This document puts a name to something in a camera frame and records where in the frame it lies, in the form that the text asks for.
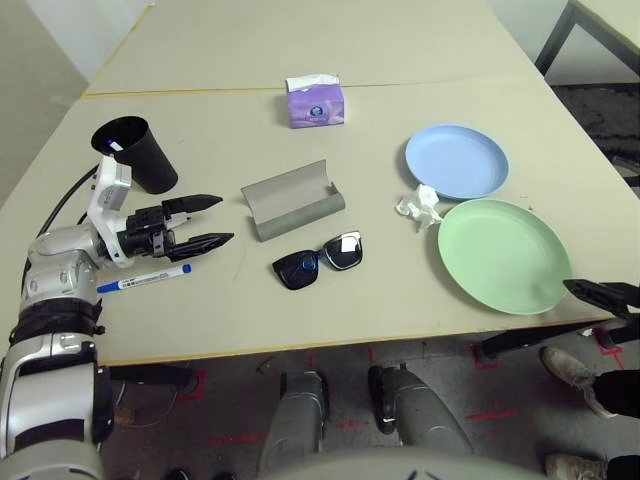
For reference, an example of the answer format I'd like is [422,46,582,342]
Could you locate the grey robot right leg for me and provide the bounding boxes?
[368,363,474,454]

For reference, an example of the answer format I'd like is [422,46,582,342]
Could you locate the black plastic cup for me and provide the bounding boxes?
[90,115,180,195]

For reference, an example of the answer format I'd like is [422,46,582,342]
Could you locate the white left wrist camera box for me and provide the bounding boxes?
[86,155,134,264]

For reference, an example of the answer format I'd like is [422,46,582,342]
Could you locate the white tissue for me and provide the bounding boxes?
[394,183,444,232]

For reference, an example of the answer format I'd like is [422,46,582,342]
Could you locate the green plate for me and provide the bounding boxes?
[437,198,574,316]

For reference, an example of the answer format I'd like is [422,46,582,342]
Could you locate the grey robot leg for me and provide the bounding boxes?
[257,369,331,469]
[368,363,474,454]

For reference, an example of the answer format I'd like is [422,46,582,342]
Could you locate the white floor cable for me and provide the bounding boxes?
[112,384,196,429]

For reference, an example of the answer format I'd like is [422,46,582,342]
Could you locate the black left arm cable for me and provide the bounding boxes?
[34,167,101,241]

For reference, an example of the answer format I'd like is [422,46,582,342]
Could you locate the black sunglasses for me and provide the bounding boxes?
[272,230,364,291]

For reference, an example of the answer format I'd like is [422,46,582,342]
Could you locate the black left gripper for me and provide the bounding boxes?
[119,193,235,264]

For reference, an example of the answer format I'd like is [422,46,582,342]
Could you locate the purple tissue pack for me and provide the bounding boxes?
[285,74,347,130]

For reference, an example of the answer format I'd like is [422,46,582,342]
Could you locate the white marker blue cap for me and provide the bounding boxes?
[96,263,193,295]

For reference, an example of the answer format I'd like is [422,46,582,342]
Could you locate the white sneaker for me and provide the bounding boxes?
[544,453,609,480]
[539,346,619,419]

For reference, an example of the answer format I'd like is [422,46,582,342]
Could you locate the blue plate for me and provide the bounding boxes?
[404,124,511,203]

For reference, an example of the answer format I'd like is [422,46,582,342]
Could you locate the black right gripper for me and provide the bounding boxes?
[563,278,640,346]

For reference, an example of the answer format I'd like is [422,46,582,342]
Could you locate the grey robot left leg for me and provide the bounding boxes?
[257,369,331,469]

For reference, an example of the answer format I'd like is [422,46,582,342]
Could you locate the grey glasses case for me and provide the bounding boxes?
[240,159,347,243]

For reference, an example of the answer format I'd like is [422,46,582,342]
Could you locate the black table leg beam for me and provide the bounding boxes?
[107,363,206,401]
[479,319,609,361]

